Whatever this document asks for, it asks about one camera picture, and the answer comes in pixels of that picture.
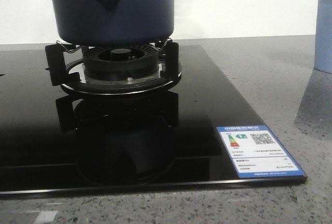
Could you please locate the light blue ribbed cup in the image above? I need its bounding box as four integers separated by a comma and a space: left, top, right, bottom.
314, 0, 331, 74

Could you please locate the blue white energy label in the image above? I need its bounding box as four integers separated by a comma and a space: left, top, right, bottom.
217, 125, 305, 178

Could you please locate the dark blue cooking pot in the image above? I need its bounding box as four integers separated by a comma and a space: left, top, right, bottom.
52, 0, 174, 46

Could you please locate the black glass gas cooktop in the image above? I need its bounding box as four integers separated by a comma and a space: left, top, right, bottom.
1, 46, 307, 198

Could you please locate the black metal pot support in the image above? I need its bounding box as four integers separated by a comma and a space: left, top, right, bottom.
45, 40, 182, 96

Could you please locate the black gas burner head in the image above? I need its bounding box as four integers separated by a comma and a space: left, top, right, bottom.
83, 45, 159, 80

